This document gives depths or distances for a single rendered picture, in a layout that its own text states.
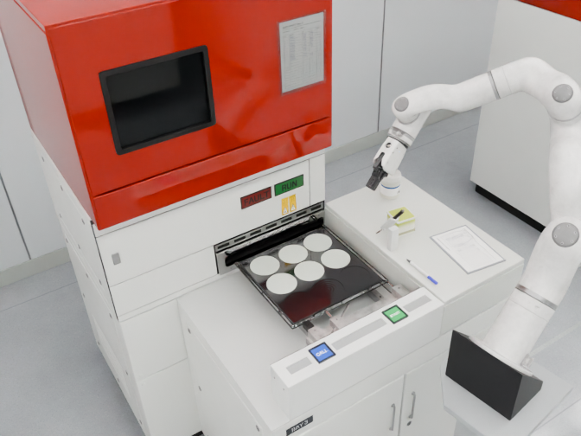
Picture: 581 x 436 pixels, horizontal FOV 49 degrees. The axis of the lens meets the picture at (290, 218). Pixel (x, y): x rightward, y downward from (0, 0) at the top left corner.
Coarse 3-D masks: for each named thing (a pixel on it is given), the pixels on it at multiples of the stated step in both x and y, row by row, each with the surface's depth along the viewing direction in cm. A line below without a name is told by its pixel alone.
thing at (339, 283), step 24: (336, 240) 227; (240, 264) 218; (288, 264) 217; (360, 264) 216; (264, 288) 208; (312, 288) 208; (336, 288) 207; (360, 288) 207; (288, 312) 199; (312, 312) 199
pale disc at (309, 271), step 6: (300, 264) 217; (306, 264) 217; (312, 264) 217; (318, 264) 217; (294, 270) 215; (300, 270) 215; (306, 270) 215; (312, 270) 215; (318, 270) 214; (300, 276) 212; (306, 276) 212; (312, 276) 212; (318, 276) 212
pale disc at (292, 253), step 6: (288, 246) 225; (294, 246) 225; (300, 246) 225; (282, 252) 223; (288, 252) 223; (294, 252) 222; (300, 252) 222; (306, 252) 222; (282, 258) 220; (288, 258) 220; (294, 258) 220; (300, 258) 220
